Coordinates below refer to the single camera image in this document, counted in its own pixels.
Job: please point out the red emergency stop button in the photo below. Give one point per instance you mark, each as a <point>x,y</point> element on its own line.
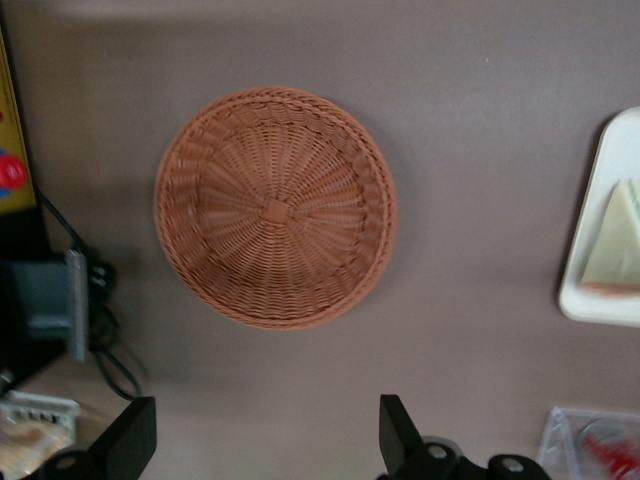
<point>11,172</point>

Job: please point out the clear acrylic bottle rack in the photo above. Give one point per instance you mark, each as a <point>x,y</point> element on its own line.
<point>557,440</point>

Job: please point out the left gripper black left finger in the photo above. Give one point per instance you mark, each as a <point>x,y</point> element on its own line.
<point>130,440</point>

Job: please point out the clear wrapped bread pack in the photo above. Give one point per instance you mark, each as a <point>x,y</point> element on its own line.
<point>35,440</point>

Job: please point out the triangular sandwich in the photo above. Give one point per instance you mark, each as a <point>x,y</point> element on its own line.
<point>617,250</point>

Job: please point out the yellow emergency stop box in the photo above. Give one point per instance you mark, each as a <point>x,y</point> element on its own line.
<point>15,100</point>

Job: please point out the beige plastic tray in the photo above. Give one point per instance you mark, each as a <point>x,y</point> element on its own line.
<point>585,210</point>

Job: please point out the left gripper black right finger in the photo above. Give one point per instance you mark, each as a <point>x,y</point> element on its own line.
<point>400,440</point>

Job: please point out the brown round wicker basket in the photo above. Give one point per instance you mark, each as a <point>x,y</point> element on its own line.
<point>275,210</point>

